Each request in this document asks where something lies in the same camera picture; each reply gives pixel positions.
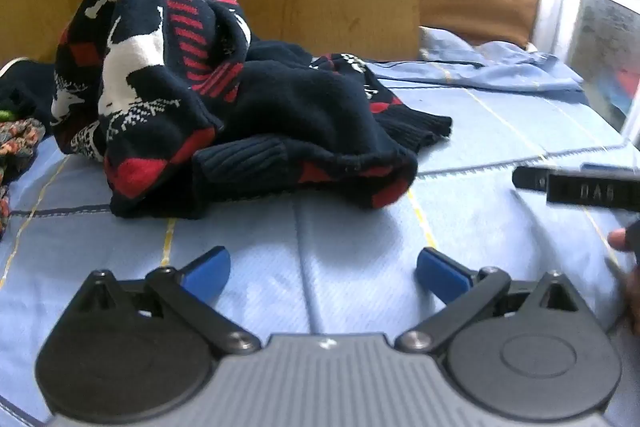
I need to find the navy red patterned knit sweater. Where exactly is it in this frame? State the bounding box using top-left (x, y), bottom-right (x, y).
top-left (50, 0), bottom-right (454, 220)

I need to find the dark garment with green lining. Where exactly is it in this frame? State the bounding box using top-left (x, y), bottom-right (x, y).
top-left (0, 57), bottom-right (58, 128)

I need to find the white framed window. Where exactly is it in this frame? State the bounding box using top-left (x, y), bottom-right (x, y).
top-left (565, 0), bottom-right (640, 142)

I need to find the blue checked bed sheet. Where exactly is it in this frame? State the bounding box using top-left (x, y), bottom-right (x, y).
top-left (0, 26), bottom-right (640, 427)

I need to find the floral print cloth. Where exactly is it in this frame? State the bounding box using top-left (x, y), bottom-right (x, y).
top-left (0, 117), bottom-right (47, 239)

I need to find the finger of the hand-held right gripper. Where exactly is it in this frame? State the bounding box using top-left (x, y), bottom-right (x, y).
top-left (512, 164), bottom-right (640, 214)

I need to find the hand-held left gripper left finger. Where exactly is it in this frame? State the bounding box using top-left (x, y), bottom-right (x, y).
top-left (80, 246), bottom-right (262, 356)

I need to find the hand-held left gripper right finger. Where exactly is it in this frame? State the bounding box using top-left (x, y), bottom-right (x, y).
top-left (397, 247), bottom-right (582, 354)

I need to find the person's right hand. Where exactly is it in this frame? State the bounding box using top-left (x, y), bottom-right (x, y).
top-left (608, 216), bottom-right (640, 336)

